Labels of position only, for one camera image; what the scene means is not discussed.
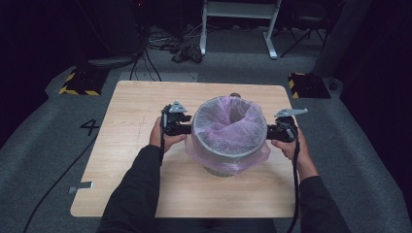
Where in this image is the black yellow striped base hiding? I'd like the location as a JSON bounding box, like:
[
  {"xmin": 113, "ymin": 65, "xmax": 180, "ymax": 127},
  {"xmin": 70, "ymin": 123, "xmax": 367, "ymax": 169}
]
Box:
[
  {"xmin": 58, "ymin": 66, "xmax": 110, "ymax": 96},
  {"xmin": 288, "ymin": 72, "xmax": 332, "ymax": 100}
]

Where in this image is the grey table bracket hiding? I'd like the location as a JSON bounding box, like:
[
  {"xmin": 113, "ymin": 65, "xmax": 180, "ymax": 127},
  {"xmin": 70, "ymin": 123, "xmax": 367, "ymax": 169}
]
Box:
[{"xmin": 68, "ymin": 181, "xmax": 94, "ymax": 194}]

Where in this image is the grey pillar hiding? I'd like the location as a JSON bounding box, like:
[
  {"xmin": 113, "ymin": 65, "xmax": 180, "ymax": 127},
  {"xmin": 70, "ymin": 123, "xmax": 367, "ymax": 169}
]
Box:
[{"xmin": 312, "ymin": 0, "xmax": 373, "ymax": 79}]

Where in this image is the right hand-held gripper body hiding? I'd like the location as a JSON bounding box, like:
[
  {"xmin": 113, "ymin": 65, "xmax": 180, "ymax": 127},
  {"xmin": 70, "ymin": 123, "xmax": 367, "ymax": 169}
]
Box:
[{"xmin": 274, "ymin": 108, "xmax": 309, "ymax": 143}]

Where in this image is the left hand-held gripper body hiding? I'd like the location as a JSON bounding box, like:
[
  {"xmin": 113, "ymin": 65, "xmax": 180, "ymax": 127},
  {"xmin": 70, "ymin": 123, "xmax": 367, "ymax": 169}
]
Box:
[{"xmin": 161, "ymin": 100, "xmax": 188, "ymax": 137}]

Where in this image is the right hand-held gripper cable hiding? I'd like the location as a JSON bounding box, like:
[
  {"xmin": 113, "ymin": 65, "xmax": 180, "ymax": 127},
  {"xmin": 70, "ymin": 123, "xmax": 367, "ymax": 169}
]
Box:
[{"xmin": 286, "ymin": 129, "xmax": 301, "ymax": 233}]

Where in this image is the person's right hand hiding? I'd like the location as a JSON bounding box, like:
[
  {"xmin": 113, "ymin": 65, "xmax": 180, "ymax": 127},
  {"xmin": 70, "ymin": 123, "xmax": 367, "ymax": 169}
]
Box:
[{"xmin": 271, "ymin": 127, "xmax": 312, "ymax": 164}]

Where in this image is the dark crumpled floor object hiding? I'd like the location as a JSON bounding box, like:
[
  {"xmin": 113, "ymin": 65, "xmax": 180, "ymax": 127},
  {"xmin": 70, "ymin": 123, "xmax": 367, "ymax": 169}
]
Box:
[{"xmin": 170, "ymin": 44, "xmax": 203, "ymax": 64}]

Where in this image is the black folding chair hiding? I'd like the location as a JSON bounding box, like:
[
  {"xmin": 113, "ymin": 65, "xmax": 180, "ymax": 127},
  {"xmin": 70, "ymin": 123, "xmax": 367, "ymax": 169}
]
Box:
[{"xmin": 280, "ymin": 9, "xmax": 329, "ymax": 59}]

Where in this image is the black floor cable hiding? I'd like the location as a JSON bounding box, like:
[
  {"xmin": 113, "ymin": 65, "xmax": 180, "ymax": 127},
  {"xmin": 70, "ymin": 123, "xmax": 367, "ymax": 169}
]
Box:
[{"xmin": 22, "ymin": 134, "xmax": 100, "ymax": 233}]

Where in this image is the white metal stand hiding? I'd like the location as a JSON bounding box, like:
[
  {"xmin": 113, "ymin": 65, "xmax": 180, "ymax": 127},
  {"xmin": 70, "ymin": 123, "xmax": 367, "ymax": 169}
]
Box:
[{"xmin": 199, "ymin": 0, "xmax": 282, "ymax": 60}]

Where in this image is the green plastic bin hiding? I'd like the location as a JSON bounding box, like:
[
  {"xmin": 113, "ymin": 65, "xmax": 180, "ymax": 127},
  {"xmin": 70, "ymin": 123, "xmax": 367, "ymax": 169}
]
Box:
[{"xmin": 190, "ymin": 92, "xmax": 269, "ymax": 179}]

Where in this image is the bundle of black cables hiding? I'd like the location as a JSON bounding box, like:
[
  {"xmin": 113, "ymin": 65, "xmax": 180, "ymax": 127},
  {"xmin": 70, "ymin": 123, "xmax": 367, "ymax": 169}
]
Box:
[{"xmin": 129, "ymin": 25, "xmax": 183, "ymax": 82}]

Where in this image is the pink plastic bag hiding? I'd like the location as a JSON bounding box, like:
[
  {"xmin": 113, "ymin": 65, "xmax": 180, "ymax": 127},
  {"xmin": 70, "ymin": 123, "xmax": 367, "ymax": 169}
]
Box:
[{"xmin": 184, "ymin": 95, "xmax": 271, "ymax": 176}]

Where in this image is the person's left hand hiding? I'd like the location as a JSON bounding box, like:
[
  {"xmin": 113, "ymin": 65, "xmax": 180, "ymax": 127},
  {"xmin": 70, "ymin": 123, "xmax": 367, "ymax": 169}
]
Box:
[{"xmin": 149, "ymin": 116, "xmax": 188, "ymax": 153}]

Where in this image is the grey flat stand base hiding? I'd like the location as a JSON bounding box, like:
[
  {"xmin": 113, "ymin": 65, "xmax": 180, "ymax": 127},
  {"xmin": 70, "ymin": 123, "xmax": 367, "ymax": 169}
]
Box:
[{"xmin": 86, "ymin": 56, "xmax": 141, "ymax": 70}]

